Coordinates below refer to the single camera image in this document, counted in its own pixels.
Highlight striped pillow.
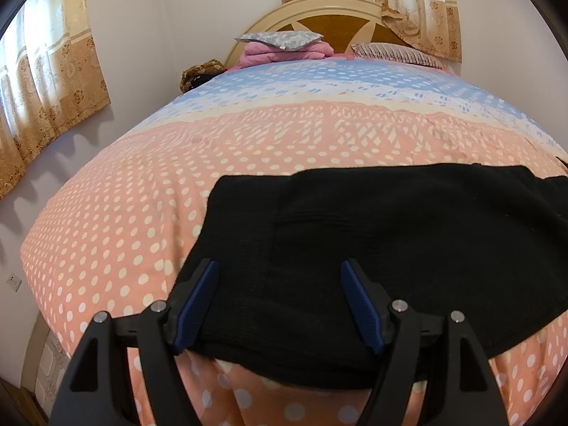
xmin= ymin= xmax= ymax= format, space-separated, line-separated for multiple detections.
xmin=352 ymin=43 xmax=444 ymax=70

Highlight beige floral window curtain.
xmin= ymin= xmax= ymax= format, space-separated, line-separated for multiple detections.
xmin=0 ymin=0 xmax=111 ymax=202
xmin=278 ymin=0 xmax=462 ymax=63

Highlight pink folded blanket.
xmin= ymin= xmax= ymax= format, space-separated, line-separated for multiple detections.
xmin=228 ymin=41 xmax=356 ymax=71

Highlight cream wooden headboard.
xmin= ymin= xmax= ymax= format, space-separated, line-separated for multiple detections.
xmin=224 ymin=0 xmax=444 ymax=69

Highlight black pants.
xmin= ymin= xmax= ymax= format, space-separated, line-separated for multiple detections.
xmin=175 ymin=163 xmax=568 ymax=387

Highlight brown patterned bag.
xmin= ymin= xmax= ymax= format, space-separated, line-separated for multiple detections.
xmin=180 ymin=59 xmax=227 ymax=94

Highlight grey floral pillow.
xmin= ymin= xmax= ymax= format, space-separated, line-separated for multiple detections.
xmin=234 ymin=31 xmax=324 ymax=53

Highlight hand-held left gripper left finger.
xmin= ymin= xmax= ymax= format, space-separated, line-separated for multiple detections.
xmin=50 ymin=258 xmax=220 ymax=426

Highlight patterned mattress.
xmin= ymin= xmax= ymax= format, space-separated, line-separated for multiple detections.
xmin=32 ymin=313 xmax=74 ymax=411

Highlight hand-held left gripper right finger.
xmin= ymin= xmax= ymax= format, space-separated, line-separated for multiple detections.
xmin=339 ymin=257 xmax=509 ymax=426

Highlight polka-dot bed cover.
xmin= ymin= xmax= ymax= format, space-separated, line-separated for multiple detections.
xmin=20 ymin=55 xmax=568 ymax=426

